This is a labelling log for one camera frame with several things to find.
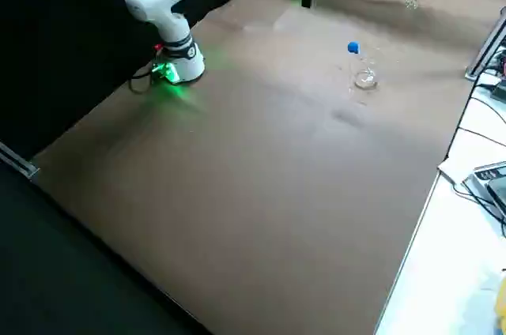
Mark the glass pipette with blue bulb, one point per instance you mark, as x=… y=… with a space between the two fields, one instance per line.
x=353 y=47

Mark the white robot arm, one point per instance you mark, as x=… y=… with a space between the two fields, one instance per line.
x=178 y=54

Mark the black power adapter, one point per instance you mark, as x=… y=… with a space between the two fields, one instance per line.
x=499 y=92

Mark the white paper sheet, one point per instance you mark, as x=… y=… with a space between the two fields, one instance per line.
x=450 y=169

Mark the grey device with black panel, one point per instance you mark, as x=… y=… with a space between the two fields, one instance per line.
x=490 y=175

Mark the yellow object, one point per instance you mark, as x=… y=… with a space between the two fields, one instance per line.
x=501 y=303

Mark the aluminium profile post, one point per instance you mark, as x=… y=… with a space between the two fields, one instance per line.
x=488 y=42

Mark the aluminium profile rail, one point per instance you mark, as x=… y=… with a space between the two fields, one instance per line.
x=20 y=163

